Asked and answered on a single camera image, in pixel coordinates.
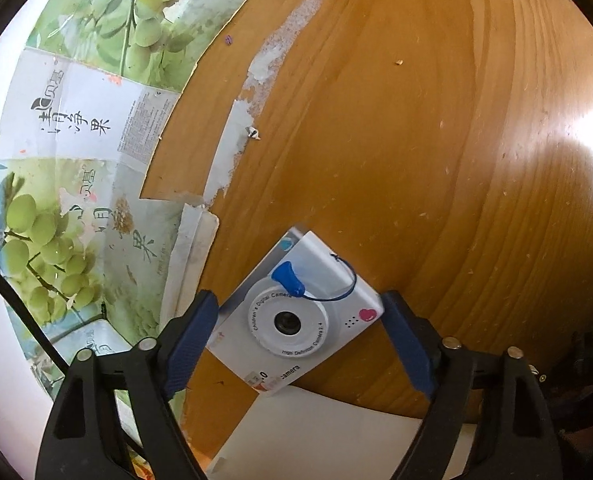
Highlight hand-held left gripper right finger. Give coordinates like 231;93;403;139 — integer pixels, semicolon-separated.
380;290;564;480

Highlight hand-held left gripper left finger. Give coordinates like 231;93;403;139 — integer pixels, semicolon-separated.
39;289;220;480

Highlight white toy camera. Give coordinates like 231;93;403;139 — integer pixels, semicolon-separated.
207;227;384;397

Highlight white plastic tray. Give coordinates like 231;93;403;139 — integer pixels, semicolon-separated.
211;385;477;480

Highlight grape pattern tissue boxes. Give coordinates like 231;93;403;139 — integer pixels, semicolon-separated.
0;0;287;396

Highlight thick black cable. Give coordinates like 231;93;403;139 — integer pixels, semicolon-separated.
0;255;142;461

